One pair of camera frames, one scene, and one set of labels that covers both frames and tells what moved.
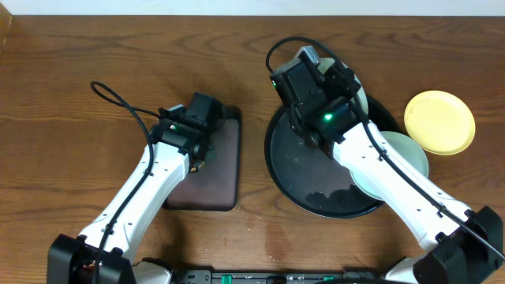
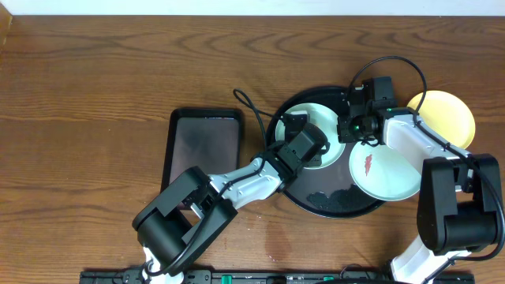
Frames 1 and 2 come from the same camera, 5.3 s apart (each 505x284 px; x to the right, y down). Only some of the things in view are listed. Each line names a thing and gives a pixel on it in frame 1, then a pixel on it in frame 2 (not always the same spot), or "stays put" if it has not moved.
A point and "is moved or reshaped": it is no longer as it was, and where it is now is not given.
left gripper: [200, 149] -> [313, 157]
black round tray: [309, 177] stays put
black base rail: [207, 276] stays put
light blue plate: [360, 94] is moved or reshaped
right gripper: [342, 79] -> [345, 135]
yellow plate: [440, 121] stays put
